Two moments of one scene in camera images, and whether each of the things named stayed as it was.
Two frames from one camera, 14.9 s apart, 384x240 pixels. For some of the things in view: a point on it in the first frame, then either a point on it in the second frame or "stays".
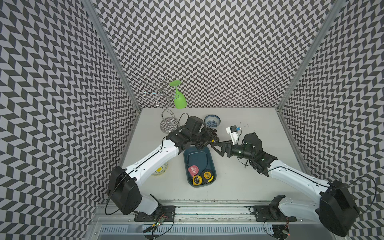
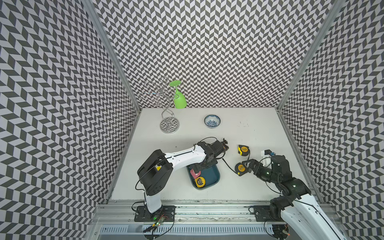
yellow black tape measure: x=207 y=176 -> x=240 y=169
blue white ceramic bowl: x=212 y=120 stays
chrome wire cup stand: x=160 y=89 stays
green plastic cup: x=180 y=101 stays
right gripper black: x=224 y=145 -> x=253 y=162
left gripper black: x=208 y=133 -> x=212 y=163
